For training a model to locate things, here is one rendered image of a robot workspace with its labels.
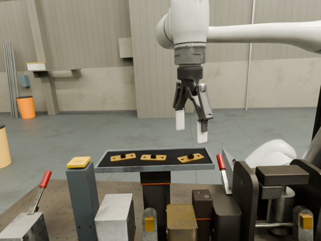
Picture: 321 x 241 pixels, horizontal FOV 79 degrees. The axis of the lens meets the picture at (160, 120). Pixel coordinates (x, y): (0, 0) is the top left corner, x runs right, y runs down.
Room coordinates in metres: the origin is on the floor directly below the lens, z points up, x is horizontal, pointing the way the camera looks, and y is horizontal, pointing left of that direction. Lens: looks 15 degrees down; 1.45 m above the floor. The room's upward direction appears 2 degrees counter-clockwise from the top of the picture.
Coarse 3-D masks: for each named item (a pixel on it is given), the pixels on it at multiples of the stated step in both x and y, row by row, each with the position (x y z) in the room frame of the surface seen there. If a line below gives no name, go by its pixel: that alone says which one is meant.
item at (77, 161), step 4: (72, 160) 0.61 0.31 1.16; (76, 160) 0.61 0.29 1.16; (80, 160) 0.60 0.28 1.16; (84, 160) 0.60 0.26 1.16; (88, 160) 0.61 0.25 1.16; (68, 164) 0.58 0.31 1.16; (72, 164) 0.58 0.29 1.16; (76, 164) 0.58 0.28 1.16; (80, 164) 0.58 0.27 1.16; (84, 164) 0.58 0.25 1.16
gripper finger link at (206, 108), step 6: (198, 84) 0.52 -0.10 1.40; (204, 84) 0.52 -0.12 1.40; (198, 90) 0.52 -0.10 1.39; (204, 90) 0.52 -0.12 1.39; (198, 96) 0.52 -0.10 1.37; (204, 96) 0.51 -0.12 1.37; (204, 102) 0.50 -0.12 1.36; (204, 108) 0.50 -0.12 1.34; (210, 108) 0.50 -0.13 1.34; (204, 114) 0.49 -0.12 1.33; (210, 114) 0.50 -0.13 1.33
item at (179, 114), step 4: (176, 112) 0.64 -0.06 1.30; (180, 112) 0.64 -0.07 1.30; (176, 116) 0.64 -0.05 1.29; (180, 116) 0.64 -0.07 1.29; (176, 120) 0.64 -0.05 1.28; (180, 120) 0.64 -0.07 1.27; (176, 124) 0.64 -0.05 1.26; (180, 124) 0.64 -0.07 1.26; (176, 128) 0.64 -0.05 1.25; (180, 128) 0.64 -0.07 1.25
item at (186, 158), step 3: (195, 153) 0.61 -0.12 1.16; (198, 153) 0.61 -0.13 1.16; (183, 156) 0.59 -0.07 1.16; (186, 156) 0.59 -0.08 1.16; (189, 156) 0.57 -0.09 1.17; (192, 156) 0.58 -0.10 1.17; (195, 156) 0.59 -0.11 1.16; (198, 156) 0.59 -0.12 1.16; (201, 156) 0.59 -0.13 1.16; (180, 159) 0.57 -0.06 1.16; (183, 159) 0.58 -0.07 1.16; (186, 159) 0.57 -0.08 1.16; (189, 159) 0.57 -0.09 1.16; (192, 159) 0.57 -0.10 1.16; (195, 159) 0.57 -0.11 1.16; (198, 159) 0.57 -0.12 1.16; (183, 162) 0.55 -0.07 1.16; (186, 162) 0.56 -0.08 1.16
